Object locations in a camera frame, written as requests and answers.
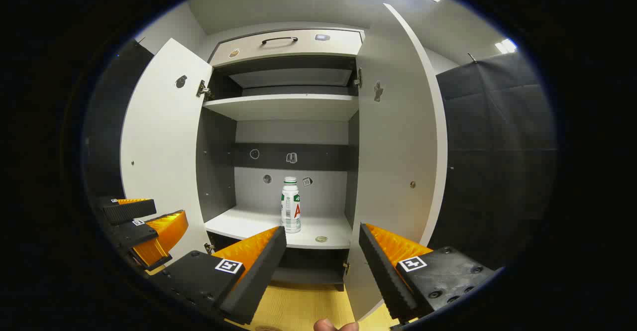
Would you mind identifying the white plastic bottle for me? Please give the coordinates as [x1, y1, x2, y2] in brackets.
[280, 176, 302, 234]

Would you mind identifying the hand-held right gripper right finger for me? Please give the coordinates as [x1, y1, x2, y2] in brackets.
[358, 223, 500, 324]

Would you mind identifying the black backdrop cloth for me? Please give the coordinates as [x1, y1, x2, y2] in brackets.
[82, 37, 558, 272]

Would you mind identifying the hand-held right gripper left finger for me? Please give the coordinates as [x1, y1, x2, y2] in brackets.
[149, 226, 288, 326]

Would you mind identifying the white cabinet shelf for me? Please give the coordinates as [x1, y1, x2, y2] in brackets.
[204, 207, 353, 250]
[203, 94, 360, 121]

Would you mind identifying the white cabinet drawer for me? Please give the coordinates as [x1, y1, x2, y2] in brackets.
[209, 28, 365, 68]

